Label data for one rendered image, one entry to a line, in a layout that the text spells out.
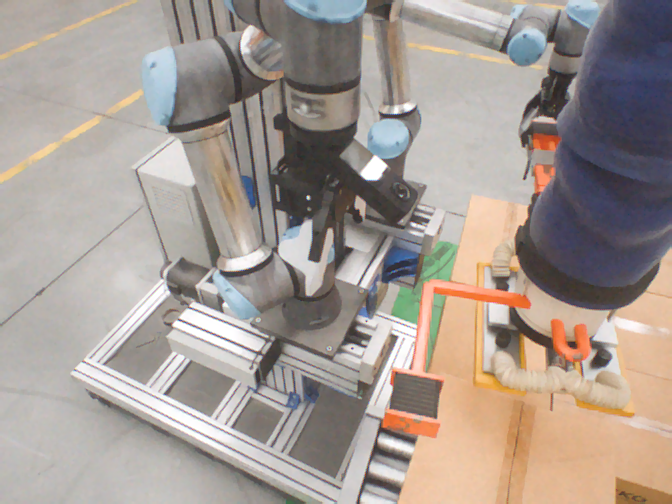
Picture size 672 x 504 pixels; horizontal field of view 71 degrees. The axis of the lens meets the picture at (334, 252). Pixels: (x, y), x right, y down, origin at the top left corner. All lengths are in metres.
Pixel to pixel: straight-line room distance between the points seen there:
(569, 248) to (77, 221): 3.01
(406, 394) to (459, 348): 0.99
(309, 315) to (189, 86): 0.56
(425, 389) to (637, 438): 1.10
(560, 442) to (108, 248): 2.60
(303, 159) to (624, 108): 0.40
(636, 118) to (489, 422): 0.73
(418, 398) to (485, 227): 1.53
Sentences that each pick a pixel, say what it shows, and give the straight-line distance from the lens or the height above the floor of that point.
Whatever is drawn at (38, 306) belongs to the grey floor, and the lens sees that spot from 2.97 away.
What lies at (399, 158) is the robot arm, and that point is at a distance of 1.39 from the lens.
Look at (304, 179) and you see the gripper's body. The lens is 0.53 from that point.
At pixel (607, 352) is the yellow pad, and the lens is 1.08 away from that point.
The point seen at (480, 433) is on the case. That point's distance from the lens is 1.16.
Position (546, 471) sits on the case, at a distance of 1.17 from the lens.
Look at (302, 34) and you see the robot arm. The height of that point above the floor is 1.82.
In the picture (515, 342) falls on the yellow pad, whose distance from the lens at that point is 1.06.
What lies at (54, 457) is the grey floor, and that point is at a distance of 2.41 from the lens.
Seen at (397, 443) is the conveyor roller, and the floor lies 0.55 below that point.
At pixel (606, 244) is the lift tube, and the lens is 0.83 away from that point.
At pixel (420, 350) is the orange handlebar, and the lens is 0.85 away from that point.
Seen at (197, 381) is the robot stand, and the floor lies 0.21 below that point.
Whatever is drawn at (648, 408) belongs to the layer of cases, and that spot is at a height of 0.54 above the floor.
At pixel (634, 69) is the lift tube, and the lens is 0.70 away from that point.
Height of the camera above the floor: 1.97
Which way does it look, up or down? 45 degrees down
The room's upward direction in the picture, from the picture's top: straight up
